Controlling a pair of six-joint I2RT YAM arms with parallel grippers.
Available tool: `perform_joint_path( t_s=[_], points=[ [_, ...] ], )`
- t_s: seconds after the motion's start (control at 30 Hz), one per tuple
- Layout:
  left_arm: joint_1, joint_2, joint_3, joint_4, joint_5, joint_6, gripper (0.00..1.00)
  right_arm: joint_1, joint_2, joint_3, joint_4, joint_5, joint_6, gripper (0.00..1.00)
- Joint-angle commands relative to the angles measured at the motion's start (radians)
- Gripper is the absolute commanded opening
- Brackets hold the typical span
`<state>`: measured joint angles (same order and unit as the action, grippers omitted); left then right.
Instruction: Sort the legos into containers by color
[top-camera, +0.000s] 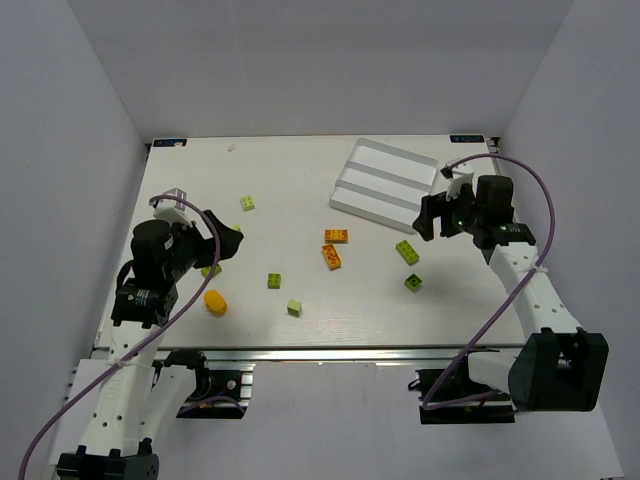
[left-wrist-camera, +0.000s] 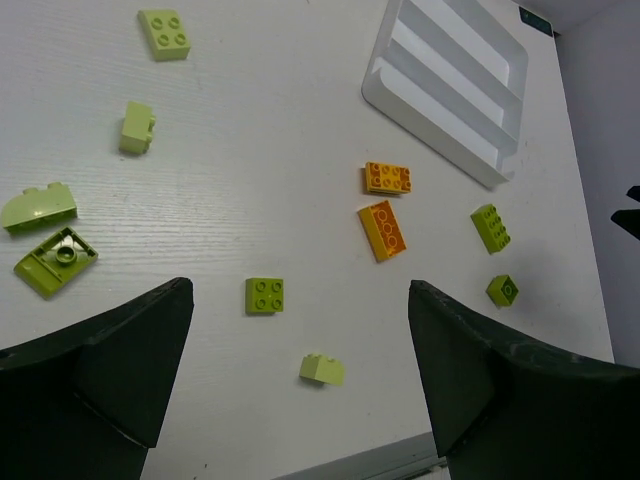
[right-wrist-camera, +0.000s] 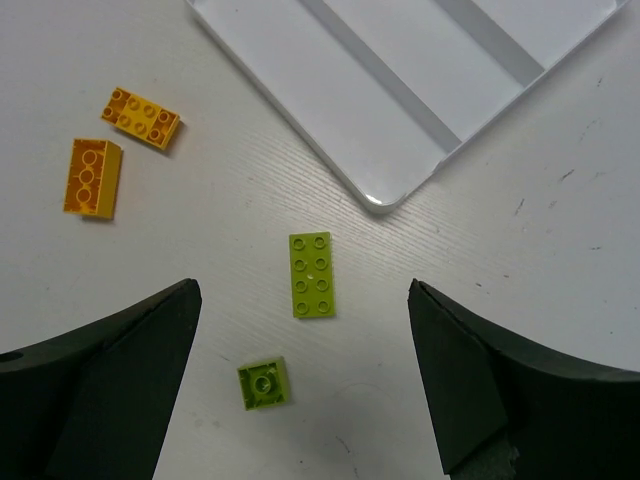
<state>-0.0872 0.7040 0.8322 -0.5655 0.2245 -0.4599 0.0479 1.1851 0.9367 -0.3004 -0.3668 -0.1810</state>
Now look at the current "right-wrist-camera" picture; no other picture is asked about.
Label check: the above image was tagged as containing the orange brick hollow side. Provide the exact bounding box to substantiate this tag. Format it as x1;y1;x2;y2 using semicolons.
63;138;122;221

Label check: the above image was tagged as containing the white divided tray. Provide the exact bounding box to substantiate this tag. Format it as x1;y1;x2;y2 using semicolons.
189;1;623;214

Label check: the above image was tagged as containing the green lego plate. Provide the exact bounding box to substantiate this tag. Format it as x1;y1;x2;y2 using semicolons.
289;231;336;319

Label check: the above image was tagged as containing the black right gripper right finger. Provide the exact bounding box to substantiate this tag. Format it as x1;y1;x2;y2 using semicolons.
408;280;639;479

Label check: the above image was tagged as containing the small green brick upturned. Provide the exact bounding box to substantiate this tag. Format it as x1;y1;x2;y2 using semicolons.
237;357;290;411

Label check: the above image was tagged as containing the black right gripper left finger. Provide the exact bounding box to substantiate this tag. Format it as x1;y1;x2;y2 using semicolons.
1;279;202;479

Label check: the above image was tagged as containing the orange brick studs up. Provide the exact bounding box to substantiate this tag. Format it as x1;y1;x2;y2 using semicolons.
101;87;180;151

